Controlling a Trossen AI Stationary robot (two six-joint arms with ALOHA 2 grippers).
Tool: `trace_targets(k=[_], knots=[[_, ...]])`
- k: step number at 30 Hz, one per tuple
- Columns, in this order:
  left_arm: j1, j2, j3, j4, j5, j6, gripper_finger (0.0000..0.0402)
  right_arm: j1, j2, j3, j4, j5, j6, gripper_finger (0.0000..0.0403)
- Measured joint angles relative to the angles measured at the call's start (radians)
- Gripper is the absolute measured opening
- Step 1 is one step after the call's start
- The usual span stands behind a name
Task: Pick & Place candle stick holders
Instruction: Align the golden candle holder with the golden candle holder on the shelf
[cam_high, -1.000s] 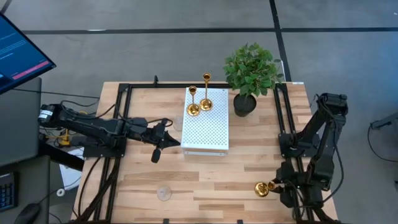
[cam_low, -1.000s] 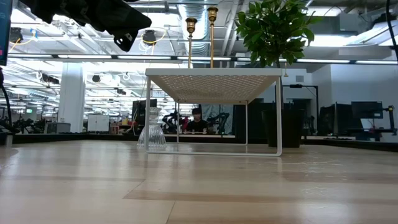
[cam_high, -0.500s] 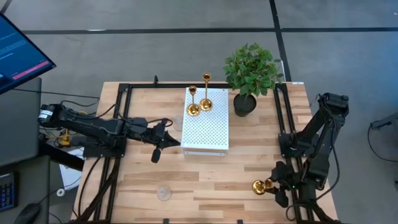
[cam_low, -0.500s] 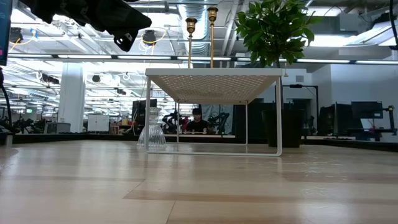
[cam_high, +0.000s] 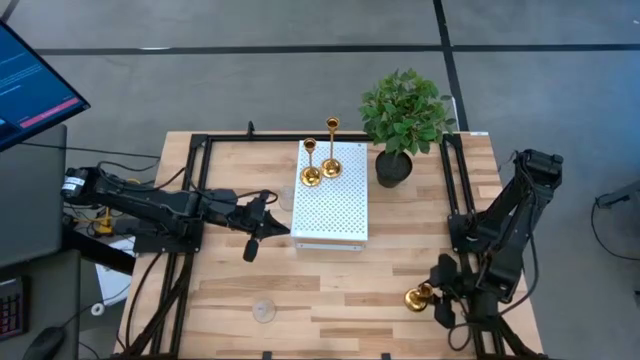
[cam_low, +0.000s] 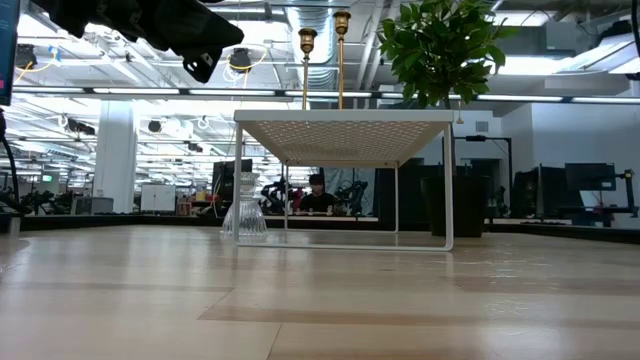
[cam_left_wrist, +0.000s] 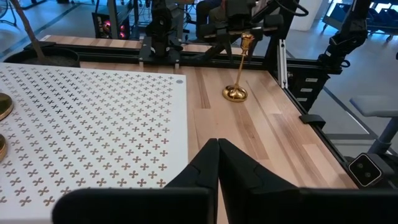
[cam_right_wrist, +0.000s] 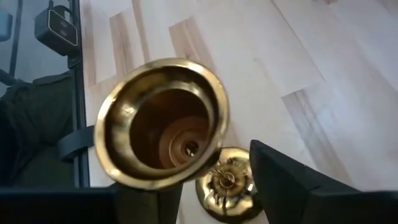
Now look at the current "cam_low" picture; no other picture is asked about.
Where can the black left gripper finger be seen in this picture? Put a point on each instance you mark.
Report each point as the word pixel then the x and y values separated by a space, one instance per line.
pixel 200 25
pixel 202 65

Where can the medium gold candlestick holder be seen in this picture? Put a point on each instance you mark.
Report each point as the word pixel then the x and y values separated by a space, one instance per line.
pixel 307 40

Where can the tall gold candlestick holder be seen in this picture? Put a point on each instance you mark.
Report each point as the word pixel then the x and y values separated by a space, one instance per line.
pixel 342 22

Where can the clear ribbed glass candle holder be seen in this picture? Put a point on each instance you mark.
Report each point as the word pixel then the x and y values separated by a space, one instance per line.
pixel 245 220

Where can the background black robot arm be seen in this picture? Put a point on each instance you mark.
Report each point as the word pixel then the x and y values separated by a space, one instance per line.
pixel 352 197
pixel 275 197

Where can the black ceiling device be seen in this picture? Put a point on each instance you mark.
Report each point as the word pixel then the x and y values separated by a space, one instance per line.
pixel 241 59

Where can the blue screen computer monitor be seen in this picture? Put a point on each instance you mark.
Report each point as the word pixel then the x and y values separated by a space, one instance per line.
pixel 9 50

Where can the black background monitor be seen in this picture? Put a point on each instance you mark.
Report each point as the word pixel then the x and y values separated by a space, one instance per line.
pixel 225 180

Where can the white pillar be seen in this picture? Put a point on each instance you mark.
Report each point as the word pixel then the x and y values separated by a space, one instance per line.
pixel 115 160

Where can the white cabinet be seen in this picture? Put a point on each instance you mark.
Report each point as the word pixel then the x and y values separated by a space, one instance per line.
pixel 157 198

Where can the white perforated metal shelf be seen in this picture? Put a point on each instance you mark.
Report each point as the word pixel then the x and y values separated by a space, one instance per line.
pixel 345 116

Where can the grey box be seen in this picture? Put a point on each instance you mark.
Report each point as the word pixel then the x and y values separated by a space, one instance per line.
pixel 94 206

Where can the person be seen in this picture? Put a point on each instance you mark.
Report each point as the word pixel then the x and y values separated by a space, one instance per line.
pixel 317 202

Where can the green leafy plant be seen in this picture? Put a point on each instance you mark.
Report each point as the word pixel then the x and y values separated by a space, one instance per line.
pixel 440 50

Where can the black monitor on desk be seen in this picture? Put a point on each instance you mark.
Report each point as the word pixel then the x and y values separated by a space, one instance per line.
pixel 590 177

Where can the silver ribbed ventilation duct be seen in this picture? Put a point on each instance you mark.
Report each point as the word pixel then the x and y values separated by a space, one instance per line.
pixel 322 70

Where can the black aluminium table frame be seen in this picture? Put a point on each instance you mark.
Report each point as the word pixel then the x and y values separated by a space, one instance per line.
pixel 125 222

